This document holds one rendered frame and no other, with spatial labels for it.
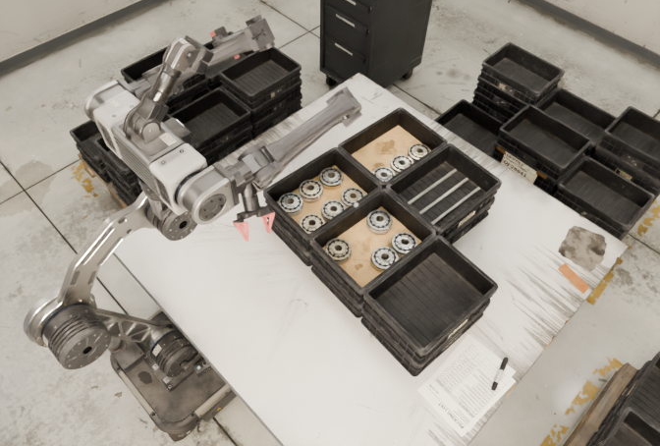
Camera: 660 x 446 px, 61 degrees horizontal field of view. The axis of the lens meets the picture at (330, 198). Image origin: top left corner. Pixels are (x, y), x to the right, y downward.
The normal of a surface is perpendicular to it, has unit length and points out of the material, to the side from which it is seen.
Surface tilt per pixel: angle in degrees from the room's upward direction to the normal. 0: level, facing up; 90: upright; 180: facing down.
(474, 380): 0
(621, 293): 0
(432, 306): 0
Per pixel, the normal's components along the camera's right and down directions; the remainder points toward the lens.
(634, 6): -0.71, 0.54
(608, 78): 0.02, -0.62
